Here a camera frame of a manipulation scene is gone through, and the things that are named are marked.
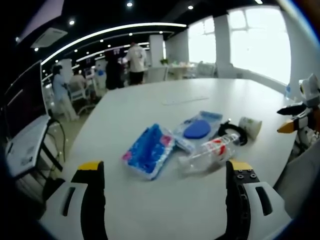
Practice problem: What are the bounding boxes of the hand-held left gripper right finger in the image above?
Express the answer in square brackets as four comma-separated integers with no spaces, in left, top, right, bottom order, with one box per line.
[224,160,293,240]

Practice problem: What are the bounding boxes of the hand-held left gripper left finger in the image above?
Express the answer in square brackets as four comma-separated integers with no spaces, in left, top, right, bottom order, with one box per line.
[39,161,109,240]

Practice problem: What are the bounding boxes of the white paper cup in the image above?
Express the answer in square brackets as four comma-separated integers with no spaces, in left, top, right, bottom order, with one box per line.
[238,116,263,140]

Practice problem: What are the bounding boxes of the clear bottle with red label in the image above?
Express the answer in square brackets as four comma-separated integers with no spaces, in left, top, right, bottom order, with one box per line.
[177,133,242,176]

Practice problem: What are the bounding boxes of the black cable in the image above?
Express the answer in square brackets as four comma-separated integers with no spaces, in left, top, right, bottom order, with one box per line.
[48,118,67,163]
[216,119,249,146]

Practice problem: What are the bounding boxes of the blue pink wipes packet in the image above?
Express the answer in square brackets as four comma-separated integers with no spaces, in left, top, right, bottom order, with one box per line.
[121,122,176,181]

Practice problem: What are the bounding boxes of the blue oval pad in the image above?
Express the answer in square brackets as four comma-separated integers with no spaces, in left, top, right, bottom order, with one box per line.
[183,119,211,139]

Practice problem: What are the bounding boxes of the person's grey clothing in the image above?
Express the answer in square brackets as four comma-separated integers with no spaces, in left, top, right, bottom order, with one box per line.
[274,138,320,221]

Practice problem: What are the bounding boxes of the white table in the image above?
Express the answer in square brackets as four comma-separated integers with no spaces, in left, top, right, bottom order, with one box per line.
[39,77,301,240]

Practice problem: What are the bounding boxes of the white side desk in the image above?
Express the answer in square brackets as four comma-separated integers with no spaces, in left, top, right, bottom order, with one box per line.
[4,114,51,179]

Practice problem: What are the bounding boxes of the white office chair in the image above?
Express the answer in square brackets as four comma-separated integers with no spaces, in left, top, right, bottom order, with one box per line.
[68,86,97,116]

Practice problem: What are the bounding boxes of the dark monitor screen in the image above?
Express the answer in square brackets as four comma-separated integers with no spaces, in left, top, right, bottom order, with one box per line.
[0,59,51,141]

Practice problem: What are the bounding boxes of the ceiling air conditioner vent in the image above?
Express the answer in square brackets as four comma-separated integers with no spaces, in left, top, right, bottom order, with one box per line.
[30,27,69,49]

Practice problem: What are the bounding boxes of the black cable under desk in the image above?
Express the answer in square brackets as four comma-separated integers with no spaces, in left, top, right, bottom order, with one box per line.
[48,118,67,163]

